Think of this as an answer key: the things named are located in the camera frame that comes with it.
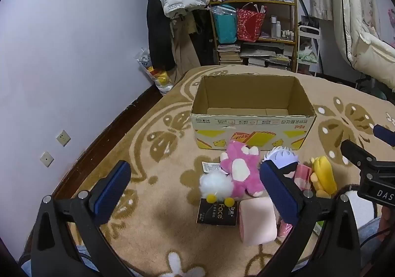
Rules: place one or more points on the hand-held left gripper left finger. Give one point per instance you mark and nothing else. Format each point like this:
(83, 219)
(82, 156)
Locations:
(112, 190)

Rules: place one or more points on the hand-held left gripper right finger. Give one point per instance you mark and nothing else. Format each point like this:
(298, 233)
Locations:
(277, 190)

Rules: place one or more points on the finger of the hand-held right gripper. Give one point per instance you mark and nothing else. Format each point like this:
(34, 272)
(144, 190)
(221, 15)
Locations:
(384, 134)
(355, 151)

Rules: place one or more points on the white fluffy plush duck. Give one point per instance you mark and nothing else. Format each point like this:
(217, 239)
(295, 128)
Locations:
(216, 184)

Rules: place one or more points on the printed cardboard box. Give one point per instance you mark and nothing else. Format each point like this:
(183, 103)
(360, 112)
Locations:
(253, 119)

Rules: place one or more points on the white-haired plush doll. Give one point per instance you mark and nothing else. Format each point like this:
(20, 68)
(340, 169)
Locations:
(279, 155)

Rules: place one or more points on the pink tissue roll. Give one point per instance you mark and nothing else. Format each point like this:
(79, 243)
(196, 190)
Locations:
(257, 221)

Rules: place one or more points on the yellow plush toy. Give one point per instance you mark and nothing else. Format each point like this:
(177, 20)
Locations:
(322, 172)

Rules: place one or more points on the pink plush bear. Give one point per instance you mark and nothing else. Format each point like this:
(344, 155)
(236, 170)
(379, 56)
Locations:
(240, 166)

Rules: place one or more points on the beige patterned rug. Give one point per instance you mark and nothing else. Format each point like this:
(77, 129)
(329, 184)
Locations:
(160, 178)

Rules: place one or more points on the black tissue packet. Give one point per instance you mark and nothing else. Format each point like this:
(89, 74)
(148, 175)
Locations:
(216, 215)

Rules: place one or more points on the white paper tag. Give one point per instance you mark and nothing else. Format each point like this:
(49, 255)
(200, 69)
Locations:
(211, 167)

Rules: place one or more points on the cream padded chair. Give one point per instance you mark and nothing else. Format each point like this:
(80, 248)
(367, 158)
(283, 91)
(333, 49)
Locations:
(361, 33)

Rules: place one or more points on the white metal cart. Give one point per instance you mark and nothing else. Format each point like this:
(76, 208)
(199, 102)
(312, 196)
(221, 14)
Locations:
(307, 52)

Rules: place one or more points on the clear plastic bag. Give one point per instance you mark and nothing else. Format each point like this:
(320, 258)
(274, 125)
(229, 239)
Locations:
(156, 73)

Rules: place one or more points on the pile of magazines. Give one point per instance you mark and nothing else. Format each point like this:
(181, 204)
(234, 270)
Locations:
(267, 56)

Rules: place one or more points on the row of white bottles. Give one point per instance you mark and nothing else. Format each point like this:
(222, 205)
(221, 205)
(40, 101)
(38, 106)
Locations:
(282, 28)

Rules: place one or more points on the stack of books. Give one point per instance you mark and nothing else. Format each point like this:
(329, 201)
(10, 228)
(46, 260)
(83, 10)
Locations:
(229, 54)

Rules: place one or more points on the wooden shelf unit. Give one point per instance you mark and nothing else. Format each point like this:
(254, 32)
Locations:
(294, 18)

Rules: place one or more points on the beige hanging trousers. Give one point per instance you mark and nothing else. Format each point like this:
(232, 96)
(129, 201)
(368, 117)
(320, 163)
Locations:
(183, 48)

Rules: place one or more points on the black hanging coat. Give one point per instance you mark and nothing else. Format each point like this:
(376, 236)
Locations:
(157, 36)

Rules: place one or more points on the red patterned bag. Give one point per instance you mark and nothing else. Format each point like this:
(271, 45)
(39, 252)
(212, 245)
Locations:
(250, 25)

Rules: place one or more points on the teal bag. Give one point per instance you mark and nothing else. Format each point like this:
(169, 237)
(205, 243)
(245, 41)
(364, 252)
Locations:
(225, 25)

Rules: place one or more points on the white wall socket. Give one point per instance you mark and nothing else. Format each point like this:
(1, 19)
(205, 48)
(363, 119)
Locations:
(63, 138)
(47, 159)

